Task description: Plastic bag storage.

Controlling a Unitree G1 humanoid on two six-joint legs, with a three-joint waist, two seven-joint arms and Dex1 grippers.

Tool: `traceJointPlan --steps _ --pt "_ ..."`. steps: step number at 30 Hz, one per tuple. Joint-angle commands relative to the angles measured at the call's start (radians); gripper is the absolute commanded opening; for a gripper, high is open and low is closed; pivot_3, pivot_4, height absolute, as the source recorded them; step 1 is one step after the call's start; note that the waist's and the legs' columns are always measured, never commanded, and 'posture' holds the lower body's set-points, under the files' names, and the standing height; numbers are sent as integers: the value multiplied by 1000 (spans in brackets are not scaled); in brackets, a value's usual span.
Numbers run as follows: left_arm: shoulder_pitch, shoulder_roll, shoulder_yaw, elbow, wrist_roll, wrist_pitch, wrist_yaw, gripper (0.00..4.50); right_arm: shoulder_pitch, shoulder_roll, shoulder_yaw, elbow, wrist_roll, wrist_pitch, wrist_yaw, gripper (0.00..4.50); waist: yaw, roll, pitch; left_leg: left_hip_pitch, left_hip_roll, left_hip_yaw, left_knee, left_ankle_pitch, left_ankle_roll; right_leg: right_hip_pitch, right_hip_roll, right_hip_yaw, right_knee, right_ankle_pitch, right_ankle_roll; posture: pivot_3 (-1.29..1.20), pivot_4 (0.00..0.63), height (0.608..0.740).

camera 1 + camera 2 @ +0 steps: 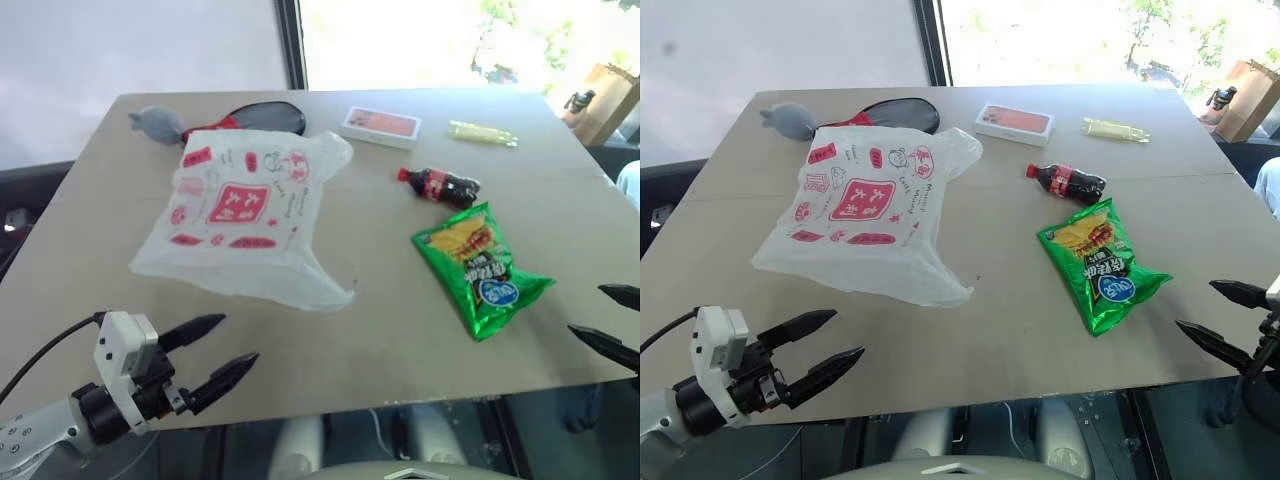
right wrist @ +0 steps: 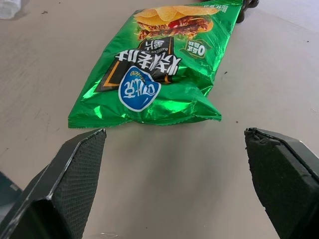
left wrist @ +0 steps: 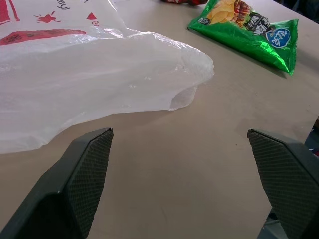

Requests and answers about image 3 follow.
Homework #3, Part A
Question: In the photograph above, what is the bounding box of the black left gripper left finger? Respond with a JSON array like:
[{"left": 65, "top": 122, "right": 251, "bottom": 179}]
[{"left": 0, "top": 127, "right": 114, "bottom": 239}]

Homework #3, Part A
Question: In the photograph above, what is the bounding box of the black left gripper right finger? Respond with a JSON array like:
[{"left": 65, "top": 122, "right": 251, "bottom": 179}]
[{"left": 246, "top": 128, "right": 319, "bottom": 239}]

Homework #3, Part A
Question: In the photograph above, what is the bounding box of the white red-printed plastic bag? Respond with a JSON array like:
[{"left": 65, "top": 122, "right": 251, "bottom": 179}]
[{"left": 0, "top": 0, "right": 215, "bottom": 154}]

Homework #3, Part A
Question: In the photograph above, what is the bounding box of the green potato chip bag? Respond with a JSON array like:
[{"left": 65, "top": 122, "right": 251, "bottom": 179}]
[{"left": 187, "top": 0, "right": 299, "bottom": 76}]

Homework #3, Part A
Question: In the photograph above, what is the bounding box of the red packet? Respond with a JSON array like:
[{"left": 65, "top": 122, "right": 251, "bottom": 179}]
[{"left": 160, "top": 0, "right": 209, "bottom": 6}]

